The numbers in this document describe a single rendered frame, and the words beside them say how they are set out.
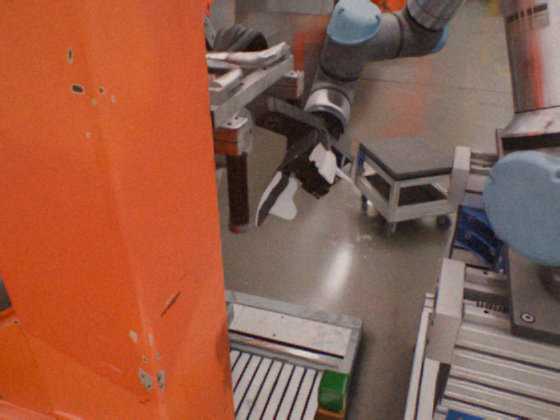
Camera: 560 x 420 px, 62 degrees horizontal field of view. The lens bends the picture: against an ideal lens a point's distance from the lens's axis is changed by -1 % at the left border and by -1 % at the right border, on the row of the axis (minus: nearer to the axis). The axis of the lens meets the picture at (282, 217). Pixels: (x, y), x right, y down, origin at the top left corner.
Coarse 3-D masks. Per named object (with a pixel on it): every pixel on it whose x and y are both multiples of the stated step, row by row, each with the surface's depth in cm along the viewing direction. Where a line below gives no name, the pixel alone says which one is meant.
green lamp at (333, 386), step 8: (328, 376) 68; (336, 376) 68; (344, 376) 68; (320, 384) 67; (328, 384) 67; (336, 384) 67; (344, 384) 67; (320, 392) 66; (328, 392) 66; (336, 392) 66; (344, 392) 66; (320, 400) 67; (328, 400) 67; (336, 400) 66; (344, 400) 66; (336, 408) 67
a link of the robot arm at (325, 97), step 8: (312, 96) 77; (320, 96) 76; (328, 96) 75; (336, 96) 76; (312, 104) 75; (320, 104) 75; (328, 104) 74; (336, 104) 75; (344, 104) 76; (344, 112) 75; (344, 120) 76
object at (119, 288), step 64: (0, 0) 29; (64, 0) 28; (128, 0) 31; (192, 0) 39; (0, 64) 32; (64, 64) 30; (128, 64) 33; (192, 64) 41; (0, 128) 35; (64, 128) 33; (128, 128) 34; (192, 128) 43; (0, 192) 38; (64, 192) 36; (128, 192) 35; (192, 192) 45; (0, 256) 43; (64, 256) 40; (128, 256) 37; (192, 256) 47; (64, 320) 44; (128, 320) 41; (192, 320) 50; (64, 384) 50; (128, 384) 46; (192, 384) 53
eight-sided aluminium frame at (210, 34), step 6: (204, 12) 102; (204, 18) 103; (204, 24) 104; (210, 24) 106; (204, 30) 104; (210, 30) 106; (210, 36) 107; (210, 42) 107; (210, 48) 109; (210, 78) 119; (216, 78) 117; (222, 168) 125; (216, 174) 122; (216, 180) 124; (216, 186) 123
